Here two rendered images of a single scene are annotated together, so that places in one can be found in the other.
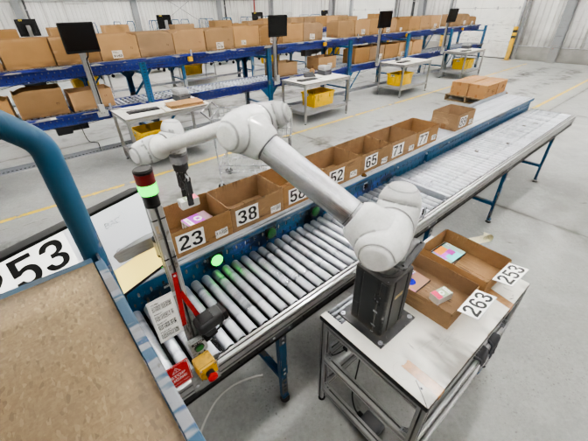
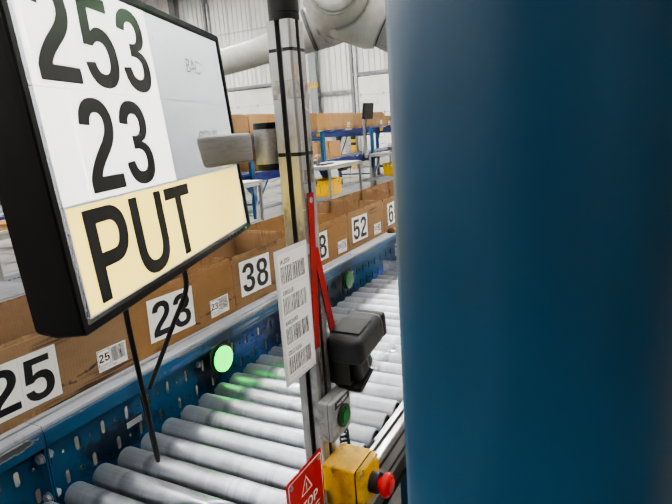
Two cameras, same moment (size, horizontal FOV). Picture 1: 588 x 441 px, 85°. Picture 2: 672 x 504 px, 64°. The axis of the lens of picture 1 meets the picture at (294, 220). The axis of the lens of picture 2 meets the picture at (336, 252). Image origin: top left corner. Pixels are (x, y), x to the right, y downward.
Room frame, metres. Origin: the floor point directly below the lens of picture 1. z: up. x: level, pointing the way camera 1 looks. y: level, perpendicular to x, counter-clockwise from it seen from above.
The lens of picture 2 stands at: (0.01, 0.65, 1.40)
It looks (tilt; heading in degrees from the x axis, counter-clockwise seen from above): 13 degrees down; 338
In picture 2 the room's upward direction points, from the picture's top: 4 degrees counter-clockwise
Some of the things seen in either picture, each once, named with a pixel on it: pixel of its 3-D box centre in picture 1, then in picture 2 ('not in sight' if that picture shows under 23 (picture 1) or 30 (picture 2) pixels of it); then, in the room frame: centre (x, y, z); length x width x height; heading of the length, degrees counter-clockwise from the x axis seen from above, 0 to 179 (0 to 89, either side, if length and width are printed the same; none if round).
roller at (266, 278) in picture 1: (267, 279); (332, 374); (1.34, 0.16, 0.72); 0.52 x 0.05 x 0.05; 40
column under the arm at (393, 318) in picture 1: (380, 291); not in sight; (1.04, -0.39, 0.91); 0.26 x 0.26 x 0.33; 39
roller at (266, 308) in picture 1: (248, 290); (309, 395); (1.25, 0.26, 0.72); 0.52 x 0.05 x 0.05; 40
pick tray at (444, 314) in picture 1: (427, 285); not in sight; (1.19, -0.68, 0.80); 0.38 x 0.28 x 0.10; 40
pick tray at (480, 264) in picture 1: (462, 259); not in sight; (1.38, -0.95, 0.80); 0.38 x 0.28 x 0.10; 38
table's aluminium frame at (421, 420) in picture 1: (416, 345); not in sight; (1.14, -0.69, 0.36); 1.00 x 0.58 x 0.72; 129
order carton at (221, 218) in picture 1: (190, 224); (149, 301); (1.55, 0.61, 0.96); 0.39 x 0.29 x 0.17; 130
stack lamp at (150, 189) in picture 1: (146, 183); not in sight; (0.78, 0.40, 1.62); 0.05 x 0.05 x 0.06
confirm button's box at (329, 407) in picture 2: (198, 345); (336, 413); (0.76, 0.37, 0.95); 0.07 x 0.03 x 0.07; 130
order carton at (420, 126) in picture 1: (413, 133); not in sight; (3.06, -1.18, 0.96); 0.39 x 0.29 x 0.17; 131
